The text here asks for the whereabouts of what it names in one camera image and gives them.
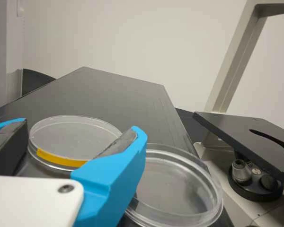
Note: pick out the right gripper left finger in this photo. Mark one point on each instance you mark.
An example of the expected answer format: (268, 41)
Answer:
(7, 151)

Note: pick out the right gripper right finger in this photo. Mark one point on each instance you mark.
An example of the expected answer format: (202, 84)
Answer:
(113, 175)

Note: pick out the black platform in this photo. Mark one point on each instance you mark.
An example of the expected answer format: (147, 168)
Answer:
(104, 99)

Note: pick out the petri dish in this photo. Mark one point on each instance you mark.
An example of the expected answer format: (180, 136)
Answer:
(175, 182)

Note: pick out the cream microscope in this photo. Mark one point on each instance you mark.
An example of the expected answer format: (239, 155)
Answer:
(248, 139)

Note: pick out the petri dish lid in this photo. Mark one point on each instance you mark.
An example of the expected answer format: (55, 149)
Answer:
(68, 139)

